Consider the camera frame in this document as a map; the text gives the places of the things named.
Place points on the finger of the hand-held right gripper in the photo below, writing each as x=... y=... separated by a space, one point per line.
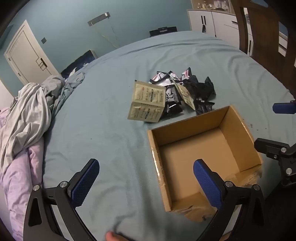
x=283 y=108
x=272 y=148

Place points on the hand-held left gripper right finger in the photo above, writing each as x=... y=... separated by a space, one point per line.
x=208 y=183

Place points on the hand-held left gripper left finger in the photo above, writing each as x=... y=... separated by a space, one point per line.
x=84 y=183

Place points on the brown cardboard box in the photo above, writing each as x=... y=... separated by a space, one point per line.
x=198 y=153

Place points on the pile of black white packets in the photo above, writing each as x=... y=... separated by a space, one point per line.
x=201 y=90

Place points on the person's left hand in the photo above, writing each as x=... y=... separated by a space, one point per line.
x=115 y=236

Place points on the purple duvet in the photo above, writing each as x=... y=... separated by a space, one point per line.
x=20 y=176

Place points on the dark wooden chair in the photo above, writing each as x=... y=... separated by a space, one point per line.
x=261 y=30

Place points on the grey crumpled blanket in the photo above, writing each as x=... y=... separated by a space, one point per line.
x=25 y=115

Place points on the single beige sachet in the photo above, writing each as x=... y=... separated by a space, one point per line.
x=186 y=96

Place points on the joined pair of beige sachets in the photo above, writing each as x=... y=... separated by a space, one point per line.
x=148 y=102

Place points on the white cabinet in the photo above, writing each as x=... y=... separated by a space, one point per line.
x=222 y=25

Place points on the dark blue pillow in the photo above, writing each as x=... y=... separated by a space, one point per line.
x=78 y=62

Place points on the white door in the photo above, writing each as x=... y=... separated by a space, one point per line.
x=25 y=53

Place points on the black box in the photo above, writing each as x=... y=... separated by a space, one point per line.
x=163 y=31

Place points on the metal wall bracket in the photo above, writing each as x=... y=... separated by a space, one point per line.
x=99 y=18

